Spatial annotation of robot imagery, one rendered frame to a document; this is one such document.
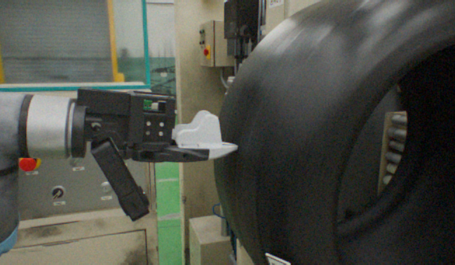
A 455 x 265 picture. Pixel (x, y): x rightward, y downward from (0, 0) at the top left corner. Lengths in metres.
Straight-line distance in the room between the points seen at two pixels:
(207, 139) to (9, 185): 0.24
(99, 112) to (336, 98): 0.28
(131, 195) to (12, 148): 0.14
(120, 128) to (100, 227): 0.70
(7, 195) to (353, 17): 0.45
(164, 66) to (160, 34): 0.82
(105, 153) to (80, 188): 0.69
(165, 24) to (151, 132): 9.10
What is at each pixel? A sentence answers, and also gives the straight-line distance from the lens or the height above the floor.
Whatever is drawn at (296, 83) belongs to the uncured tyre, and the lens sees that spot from 0.42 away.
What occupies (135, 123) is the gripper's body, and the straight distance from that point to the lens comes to 0.42.
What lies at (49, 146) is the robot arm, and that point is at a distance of 0.43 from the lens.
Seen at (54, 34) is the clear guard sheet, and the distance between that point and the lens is 1.04.
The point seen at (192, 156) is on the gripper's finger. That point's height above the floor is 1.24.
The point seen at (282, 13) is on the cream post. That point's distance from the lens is 0.82.
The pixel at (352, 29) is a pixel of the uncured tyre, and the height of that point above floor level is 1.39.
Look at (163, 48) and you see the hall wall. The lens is 9.48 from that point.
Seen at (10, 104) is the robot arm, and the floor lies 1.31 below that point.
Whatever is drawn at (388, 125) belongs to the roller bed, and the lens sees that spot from 1.13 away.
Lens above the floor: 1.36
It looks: 12 degrees down
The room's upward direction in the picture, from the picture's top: straight up
